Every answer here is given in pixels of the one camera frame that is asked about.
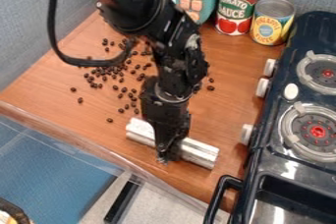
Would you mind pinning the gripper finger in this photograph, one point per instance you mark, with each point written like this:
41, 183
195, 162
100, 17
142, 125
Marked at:
169, 154

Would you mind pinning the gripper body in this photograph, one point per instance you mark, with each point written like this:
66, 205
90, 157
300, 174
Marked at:
166, 120

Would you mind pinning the red tomato can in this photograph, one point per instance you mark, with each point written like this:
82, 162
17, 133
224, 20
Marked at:
236, 8

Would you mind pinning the yellow pineapple can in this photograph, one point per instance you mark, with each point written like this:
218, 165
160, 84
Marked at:
270, 25

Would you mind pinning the silver bar tool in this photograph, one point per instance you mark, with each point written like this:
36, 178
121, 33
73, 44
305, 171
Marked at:
200, 153

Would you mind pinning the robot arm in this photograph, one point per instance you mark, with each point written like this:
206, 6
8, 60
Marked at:
144, 8

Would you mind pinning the pile of brown bits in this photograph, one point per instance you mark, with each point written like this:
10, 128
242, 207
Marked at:
107, 72

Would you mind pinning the toy stove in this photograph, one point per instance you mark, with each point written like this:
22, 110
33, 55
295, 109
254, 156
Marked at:
302, 129

